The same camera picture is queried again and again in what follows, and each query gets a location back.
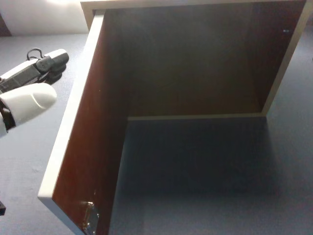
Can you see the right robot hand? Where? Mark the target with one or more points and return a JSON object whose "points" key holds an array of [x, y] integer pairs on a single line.
{"points": [[29, 100]]}

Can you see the white cabinet door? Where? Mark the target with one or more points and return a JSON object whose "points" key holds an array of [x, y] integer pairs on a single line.
{"points": [[85, 122]]}

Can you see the metal cabinet hinge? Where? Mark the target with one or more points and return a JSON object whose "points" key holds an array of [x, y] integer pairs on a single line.
{"points": [[89, 218]]}

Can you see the blue grey table cloth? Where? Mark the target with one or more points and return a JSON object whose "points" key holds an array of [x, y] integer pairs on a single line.
{"points": [[195, 171]]}

